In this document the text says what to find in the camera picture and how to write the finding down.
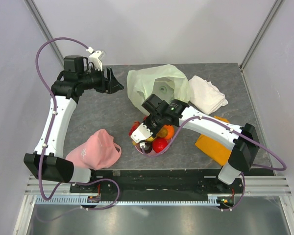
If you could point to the white folded towel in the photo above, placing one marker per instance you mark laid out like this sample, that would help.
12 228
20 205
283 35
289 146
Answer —
205 96

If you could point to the translucent green plastic bag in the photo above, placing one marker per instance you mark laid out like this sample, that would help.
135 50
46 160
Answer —
166 81

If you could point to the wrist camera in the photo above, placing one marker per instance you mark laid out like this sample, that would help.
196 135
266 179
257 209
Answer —
96 58
141 133

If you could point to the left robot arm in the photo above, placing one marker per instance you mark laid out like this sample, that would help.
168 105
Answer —
79 74

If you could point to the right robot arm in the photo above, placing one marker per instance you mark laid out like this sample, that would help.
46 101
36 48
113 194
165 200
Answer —
243 142

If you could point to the dark purple fake plum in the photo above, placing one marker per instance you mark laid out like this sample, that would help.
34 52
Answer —
145 147

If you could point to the red strawberry bunch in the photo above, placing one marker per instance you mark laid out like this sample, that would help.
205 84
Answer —
133 128

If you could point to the pink baseball cap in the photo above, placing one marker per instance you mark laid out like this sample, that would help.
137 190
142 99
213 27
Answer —
98 152

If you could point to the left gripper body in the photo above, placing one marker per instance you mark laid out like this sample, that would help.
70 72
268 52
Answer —
100 84

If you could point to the pink plate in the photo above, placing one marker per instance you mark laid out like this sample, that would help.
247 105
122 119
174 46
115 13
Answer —
152 153

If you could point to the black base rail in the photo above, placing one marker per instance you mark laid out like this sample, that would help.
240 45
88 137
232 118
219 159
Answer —
192 181

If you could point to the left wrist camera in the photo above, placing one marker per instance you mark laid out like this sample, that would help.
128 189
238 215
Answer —
96 58

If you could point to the red fake apple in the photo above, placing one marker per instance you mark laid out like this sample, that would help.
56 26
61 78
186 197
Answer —
159 144

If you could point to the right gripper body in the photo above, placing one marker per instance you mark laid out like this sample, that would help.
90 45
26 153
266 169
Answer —
153 123

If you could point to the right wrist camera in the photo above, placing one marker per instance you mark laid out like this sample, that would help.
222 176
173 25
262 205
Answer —
141 133

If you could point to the left aluminium frame post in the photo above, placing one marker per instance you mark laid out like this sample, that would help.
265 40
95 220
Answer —
44 28

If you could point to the orange fake fruit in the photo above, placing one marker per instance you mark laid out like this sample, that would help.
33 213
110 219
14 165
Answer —
169 131

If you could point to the aluminium frame post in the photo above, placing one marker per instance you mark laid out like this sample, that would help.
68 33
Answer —
261 33
44 28

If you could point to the white cable duct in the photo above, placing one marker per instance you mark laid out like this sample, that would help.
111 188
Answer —
88 201

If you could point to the brown fake kiwi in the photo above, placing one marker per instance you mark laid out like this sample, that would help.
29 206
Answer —
162 133

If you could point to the right aluminium frame post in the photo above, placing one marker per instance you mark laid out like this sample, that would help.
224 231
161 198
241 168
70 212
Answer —
261 33

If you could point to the orange folded cloth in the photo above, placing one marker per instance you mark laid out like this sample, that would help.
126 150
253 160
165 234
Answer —
215 150

